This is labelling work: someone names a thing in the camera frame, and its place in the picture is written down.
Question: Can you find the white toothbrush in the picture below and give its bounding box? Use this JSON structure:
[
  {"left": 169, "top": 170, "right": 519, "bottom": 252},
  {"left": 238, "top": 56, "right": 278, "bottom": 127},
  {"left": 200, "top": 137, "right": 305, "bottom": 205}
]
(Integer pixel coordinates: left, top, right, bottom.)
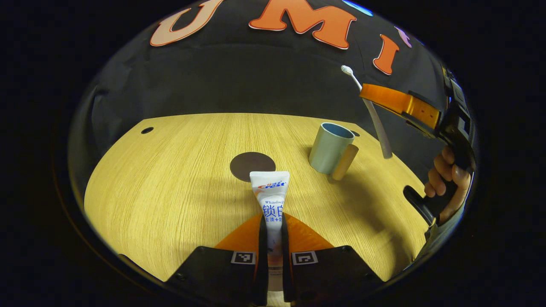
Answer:
[{"left": 341, "top": 65, "right": 393, "bottom": 159}]

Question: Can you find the round dark brown coaster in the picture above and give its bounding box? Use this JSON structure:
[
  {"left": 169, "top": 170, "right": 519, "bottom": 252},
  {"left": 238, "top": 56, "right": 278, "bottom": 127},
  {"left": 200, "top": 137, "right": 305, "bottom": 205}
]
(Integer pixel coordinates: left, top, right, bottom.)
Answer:
[{"left": 229, "top": 152, "right": 276, "bottom": 183}]

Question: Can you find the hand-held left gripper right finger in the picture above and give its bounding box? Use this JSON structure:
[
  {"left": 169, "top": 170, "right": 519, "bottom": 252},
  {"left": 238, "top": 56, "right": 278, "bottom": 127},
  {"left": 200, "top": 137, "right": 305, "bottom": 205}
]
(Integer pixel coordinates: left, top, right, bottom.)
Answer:
[{"left": 282, "top": 212, "right": 384, "bottom": 307}]

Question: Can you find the white toothpaste tube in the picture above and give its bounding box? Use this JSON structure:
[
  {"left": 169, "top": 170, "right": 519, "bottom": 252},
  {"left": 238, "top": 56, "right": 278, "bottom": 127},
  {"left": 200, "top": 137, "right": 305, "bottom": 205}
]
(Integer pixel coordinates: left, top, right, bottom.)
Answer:
[{"left": 250, "top": 171, "right": 290, "bottom": 293}]

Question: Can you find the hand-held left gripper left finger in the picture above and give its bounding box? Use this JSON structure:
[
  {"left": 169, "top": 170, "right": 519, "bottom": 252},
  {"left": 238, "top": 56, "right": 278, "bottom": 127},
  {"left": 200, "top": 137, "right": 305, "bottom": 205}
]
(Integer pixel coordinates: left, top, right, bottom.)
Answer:
[{"left": 164, "top": 213, "right": 268, "bottom": 307}]

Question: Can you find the light blue cup wooden handle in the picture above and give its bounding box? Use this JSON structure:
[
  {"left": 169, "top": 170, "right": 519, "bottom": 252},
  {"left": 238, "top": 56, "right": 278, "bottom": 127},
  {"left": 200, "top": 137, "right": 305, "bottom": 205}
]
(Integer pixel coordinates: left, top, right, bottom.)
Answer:
[{"left": 308, "top": 122, "right": 360, "bottom": 181}]

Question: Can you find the black backdrop cloth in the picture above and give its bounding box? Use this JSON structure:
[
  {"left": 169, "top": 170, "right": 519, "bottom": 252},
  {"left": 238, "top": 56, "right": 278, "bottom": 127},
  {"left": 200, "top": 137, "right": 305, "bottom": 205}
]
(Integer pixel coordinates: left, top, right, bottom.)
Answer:
[{"left": 70, "top": 0, "right": 453, "bottom": 180}]

